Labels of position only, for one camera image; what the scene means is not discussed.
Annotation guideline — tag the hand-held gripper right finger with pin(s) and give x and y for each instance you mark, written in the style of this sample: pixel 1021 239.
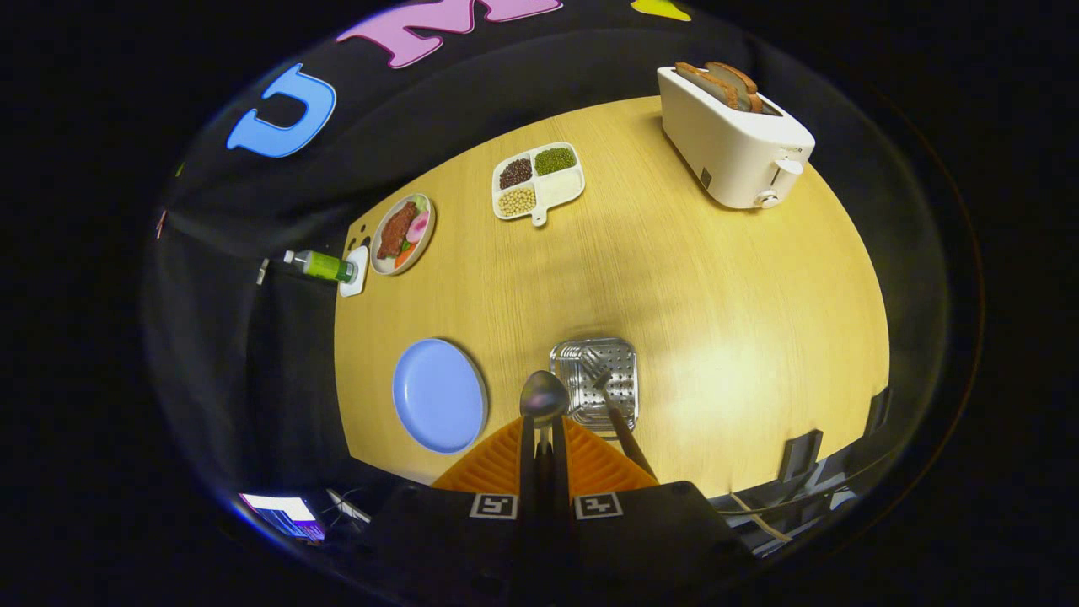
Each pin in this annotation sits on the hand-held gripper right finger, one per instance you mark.
pixel 563 480

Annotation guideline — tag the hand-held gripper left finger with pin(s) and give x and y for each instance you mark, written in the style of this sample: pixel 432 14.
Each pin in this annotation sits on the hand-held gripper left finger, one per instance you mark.
pixel 527 480

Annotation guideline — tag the blue plate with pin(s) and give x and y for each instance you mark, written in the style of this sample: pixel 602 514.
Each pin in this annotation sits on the blue plate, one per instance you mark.
pixel 438 396

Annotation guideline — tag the black chair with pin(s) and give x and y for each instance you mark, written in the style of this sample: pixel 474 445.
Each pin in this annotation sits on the black chair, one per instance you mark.
pixel 878 411
pixel 801 455

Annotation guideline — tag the laptop with lit screen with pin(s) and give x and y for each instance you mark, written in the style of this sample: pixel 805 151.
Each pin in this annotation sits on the laptop with lit screen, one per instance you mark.
pixel 282 510

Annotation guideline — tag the white square coaster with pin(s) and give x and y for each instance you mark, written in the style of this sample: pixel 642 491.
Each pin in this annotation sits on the white square coaster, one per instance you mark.
pixel 354 287

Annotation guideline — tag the plate with food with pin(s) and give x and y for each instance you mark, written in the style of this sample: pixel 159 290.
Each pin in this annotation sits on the plate with food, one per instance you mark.
pixel 396 232

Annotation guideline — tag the white divided tray with beans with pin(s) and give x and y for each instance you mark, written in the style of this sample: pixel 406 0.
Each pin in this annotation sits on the white divided tray with beans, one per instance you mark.
pixel 560 187

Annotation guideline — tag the green plastic bottle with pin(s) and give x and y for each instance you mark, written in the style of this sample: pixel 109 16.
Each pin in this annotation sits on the green plastic bottle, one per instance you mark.
pixel 324 265

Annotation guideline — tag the white clip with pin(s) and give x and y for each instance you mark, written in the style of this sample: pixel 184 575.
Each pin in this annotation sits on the white clip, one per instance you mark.
pixel 263 270

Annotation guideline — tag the white toaster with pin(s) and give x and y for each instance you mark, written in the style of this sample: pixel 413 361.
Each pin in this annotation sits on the white toaster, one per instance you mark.
pixel 725 152

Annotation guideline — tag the brown bread slice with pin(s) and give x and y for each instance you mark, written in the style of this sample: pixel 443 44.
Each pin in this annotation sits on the brown bread slice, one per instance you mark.
pixel 739 77
pixel 704 82

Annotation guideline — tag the pink clip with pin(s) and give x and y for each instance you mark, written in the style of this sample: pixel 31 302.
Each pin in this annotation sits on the pink clip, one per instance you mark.
pixel 160 223

